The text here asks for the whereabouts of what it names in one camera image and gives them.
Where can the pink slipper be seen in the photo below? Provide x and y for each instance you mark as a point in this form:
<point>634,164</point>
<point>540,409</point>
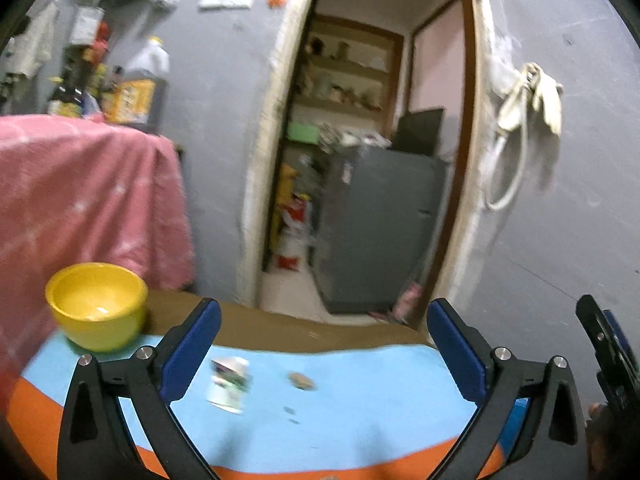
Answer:
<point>407,302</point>

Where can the black monitor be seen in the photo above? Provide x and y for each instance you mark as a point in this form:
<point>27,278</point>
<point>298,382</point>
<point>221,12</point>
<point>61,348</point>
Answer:
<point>420,132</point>

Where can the wooden wall shelves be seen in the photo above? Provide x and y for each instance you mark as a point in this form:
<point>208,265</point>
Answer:
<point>350,80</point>

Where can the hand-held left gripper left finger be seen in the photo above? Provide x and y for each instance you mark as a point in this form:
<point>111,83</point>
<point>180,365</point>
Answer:
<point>192,345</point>

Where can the blue white wrapper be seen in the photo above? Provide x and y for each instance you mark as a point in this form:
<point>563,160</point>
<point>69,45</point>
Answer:
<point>228,390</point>

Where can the dark glass bottle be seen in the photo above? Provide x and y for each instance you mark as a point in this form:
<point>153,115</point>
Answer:
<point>67,92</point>

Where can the person's right hand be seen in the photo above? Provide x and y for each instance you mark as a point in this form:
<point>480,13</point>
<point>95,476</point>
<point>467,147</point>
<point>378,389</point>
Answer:
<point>607,445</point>

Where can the grey refrigerator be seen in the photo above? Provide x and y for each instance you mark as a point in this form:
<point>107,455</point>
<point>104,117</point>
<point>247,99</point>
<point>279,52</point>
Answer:
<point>380,230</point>

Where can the green box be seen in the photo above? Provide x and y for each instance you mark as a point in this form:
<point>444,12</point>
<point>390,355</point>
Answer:
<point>302,132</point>

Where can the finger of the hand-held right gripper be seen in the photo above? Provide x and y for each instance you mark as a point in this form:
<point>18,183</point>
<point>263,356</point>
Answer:
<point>619,332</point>
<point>595,327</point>

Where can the small brown scrap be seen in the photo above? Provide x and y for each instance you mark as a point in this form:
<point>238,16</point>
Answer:
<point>301,381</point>

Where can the white hanging cloth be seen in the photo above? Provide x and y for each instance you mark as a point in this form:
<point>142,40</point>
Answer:
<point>35,42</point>

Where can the oil jug with yellow label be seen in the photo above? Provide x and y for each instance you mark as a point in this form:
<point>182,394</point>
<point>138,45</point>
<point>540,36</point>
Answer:
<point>142,90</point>

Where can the blue and orange mat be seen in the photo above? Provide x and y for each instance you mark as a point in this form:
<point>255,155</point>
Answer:
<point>350,400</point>

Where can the yellow container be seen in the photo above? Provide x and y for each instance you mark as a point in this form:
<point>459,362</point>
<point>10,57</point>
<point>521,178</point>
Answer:
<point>287,185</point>

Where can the wooden door frame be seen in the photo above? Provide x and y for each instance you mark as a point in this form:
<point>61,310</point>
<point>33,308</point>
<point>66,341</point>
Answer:
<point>260,185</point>

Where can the yellow plastic bowl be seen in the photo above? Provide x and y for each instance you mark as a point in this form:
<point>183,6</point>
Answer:
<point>95,320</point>

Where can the red and white bottle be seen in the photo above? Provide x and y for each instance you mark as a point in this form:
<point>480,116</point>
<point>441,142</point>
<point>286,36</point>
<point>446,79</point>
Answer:
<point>295,240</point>

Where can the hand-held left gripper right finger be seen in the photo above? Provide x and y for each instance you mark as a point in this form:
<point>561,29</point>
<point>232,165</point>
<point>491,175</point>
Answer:
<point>457,350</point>

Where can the pink checked cloth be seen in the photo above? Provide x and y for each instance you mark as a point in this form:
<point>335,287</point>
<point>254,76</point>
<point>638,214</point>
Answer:
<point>90,200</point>

